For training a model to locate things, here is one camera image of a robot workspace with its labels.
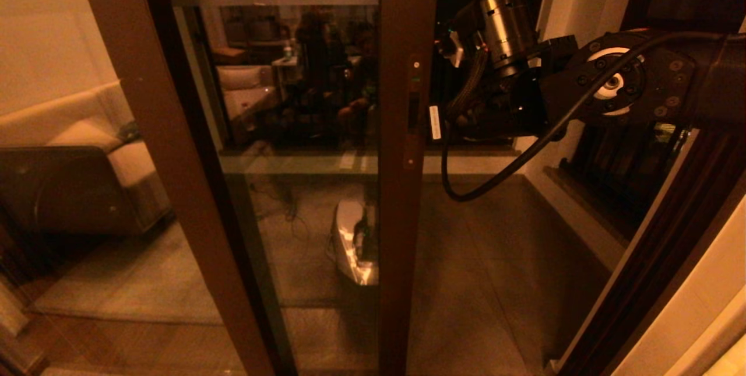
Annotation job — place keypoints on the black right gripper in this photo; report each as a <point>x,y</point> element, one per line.
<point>507,108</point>

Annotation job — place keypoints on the brown framed glass sliding door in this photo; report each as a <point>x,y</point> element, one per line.
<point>402,218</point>

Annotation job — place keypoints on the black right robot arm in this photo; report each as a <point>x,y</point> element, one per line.
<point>670,84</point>

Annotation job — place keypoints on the silver cylindrical right gripper motor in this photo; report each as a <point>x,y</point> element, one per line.
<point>507,26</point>

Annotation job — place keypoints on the stone side window sill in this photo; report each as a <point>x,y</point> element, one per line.
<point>588,207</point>

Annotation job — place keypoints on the dark brown door jamb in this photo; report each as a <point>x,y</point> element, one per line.
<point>670,236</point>

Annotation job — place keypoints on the small dark object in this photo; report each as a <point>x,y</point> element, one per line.
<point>129,132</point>

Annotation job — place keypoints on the grey sofa with light cushions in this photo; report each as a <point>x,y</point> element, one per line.
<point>76,189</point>

